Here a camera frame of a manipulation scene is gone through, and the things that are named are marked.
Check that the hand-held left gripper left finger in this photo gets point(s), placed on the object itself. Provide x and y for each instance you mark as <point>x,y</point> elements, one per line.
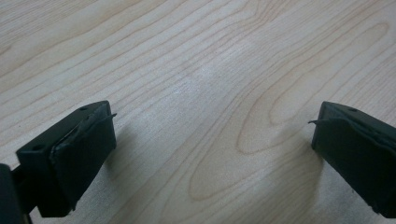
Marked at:
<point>71,155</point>

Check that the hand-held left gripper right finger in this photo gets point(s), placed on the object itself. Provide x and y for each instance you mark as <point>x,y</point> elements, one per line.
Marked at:
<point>358,155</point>

